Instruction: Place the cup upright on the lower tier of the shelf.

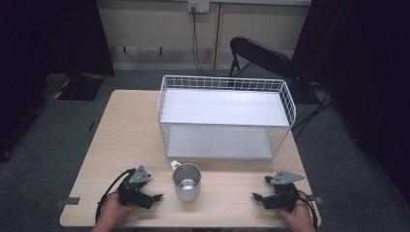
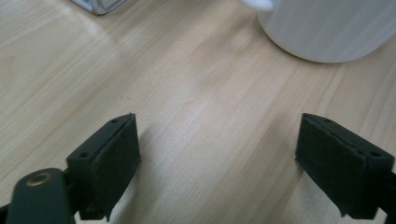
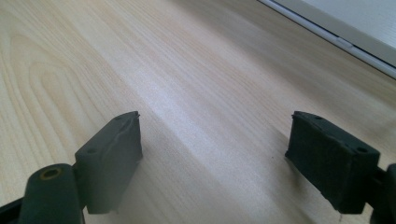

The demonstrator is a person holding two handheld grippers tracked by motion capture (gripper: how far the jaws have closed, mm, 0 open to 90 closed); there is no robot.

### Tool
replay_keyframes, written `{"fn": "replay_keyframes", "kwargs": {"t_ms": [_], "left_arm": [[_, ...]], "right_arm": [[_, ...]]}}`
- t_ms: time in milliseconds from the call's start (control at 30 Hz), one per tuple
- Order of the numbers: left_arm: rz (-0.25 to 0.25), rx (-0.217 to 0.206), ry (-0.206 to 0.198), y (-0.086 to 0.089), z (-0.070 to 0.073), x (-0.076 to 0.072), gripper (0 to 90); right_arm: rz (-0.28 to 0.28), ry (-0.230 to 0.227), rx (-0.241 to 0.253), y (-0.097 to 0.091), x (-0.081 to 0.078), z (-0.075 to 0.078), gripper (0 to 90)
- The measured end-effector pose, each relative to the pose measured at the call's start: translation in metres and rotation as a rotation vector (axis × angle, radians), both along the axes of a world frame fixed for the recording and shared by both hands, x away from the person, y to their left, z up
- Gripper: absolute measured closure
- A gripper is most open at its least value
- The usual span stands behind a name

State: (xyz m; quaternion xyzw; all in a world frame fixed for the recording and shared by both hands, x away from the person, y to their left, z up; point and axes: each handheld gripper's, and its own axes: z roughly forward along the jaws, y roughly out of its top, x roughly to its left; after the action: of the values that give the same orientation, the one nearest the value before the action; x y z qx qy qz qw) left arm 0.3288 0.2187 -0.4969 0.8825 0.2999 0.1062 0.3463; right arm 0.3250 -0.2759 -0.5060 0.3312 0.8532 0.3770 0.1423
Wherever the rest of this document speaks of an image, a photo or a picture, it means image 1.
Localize yellow floor tape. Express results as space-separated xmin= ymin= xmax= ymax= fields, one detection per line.
xmin=53 ymin=74 xmax=104 ymax=100

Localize dark curtain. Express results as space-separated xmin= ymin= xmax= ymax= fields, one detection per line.
xmin=289 ymin=0 xmax=410 ymax=197

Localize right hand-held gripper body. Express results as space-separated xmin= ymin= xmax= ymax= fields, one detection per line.
xmin=261 ymin=170 xmax=306 ymax=214

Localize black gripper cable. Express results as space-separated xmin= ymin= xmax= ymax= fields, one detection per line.
xmin=95 ymin=167 xmax=137 ymax=224
xmin=297 ymin=189 xmax=320 ymax=230

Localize person's left hand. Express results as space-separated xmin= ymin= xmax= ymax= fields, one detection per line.
xmin=100 ymin=191 xmax=139 ymax=226

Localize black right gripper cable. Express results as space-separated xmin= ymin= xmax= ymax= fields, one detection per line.
xmin=297 ymin=189 xmax=320 ymax=230

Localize black wall power cable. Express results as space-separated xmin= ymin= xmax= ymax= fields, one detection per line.
xmin=190 ymin=7 xmax=230 ymax=78

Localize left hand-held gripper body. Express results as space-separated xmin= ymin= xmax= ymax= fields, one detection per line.
xmin=117 ymin=164 xmax=155 ymax=210

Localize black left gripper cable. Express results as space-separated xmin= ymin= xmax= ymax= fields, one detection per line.
xmin=95 ymin=167 xmax=137 ymax=224

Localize white wire shelf rack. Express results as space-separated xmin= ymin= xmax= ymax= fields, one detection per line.
xmin=157 ymin=74 xmax=297 ymax=161

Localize person's right hand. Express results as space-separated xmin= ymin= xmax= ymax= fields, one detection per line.
xmin=279 ymin=198 xmax=316 ymax=232

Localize black stand base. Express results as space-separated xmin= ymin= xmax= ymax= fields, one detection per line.
xmin=41 ymin=72 xmax=106 ymax=102

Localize black folding chair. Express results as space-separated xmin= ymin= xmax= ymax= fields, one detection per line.
xmin=228 ymin=36 xmax=312 ymax=85

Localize grey tape strip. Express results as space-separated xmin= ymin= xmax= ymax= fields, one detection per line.
xmin=307 ymin=194 xmax=325 ymax=205
xmin=54 ymin=196 xmax=81 ymax=208

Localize black floor cables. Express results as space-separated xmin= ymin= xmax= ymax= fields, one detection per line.
xmin=290 ymin=84 xmax=337 ymax=141

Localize white wall socket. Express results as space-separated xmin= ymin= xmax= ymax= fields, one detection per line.
xmin=188 ymin=0 xmax=211 ymax=15

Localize steel mug with white handle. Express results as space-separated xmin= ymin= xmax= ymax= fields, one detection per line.
xmin=169 ymin=159 xmax=203 ymax=202

